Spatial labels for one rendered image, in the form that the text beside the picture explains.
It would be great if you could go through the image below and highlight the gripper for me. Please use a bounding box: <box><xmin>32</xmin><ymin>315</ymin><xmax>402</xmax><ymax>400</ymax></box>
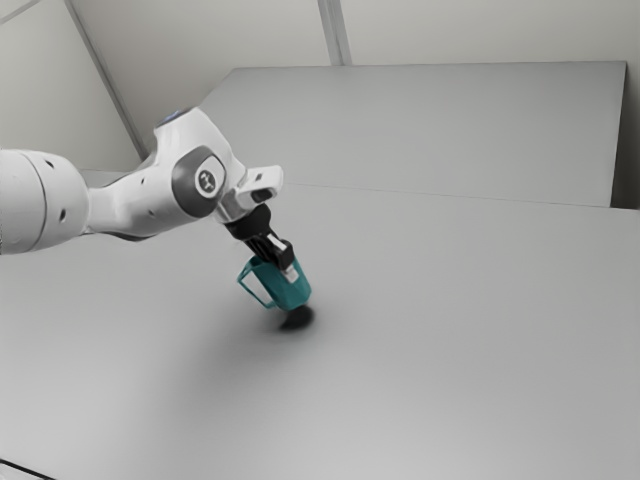
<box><xmin>223</xmin><ymin>203</ymin><xmax>299</xmax><ymax>284</ymax></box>

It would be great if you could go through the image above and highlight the teal faceted mug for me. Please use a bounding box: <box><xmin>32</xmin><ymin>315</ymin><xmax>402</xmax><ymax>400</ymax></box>
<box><xmin>236</xmin><ymin>255</ymin><xmax>312</xmax><ymax>311</ymax></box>

